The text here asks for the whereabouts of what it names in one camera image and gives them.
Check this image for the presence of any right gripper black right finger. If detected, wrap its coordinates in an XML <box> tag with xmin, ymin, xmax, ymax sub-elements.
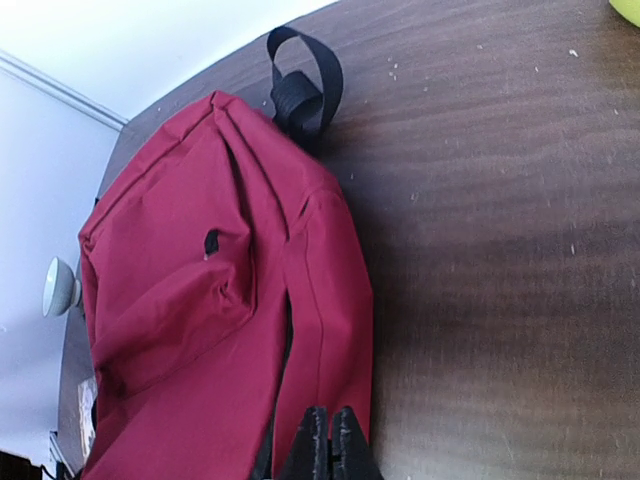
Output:
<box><xmin>333</xmin><ymin>407</ymin><xmax>384</xmax><ymax>480</ymax></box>

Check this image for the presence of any pale blue ceramic bowl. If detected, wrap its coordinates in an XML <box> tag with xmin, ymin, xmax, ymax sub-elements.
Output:
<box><xmin>42</xmin><ymin>257</ymin><xmax>82</xmax><ymax>318</ymax></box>

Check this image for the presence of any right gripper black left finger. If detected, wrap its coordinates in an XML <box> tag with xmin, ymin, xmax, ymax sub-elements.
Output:
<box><xmin>249</xmin><ymin>405</ymin><xmax>334</xmax><ymax>480</ymax></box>

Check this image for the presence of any red backpack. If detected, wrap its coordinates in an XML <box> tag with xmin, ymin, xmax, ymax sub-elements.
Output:
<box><xmin>79</xmin><ymin>35</ymin><xmax>374</xmax><ymax>479</ymax></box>

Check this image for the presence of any lime green bowl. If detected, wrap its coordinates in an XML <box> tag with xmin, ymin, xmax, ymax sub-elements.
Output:
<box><xmin>609</xmin><ymin>0</ymin><xmax>640</xmax><ymax>27</ymax></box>

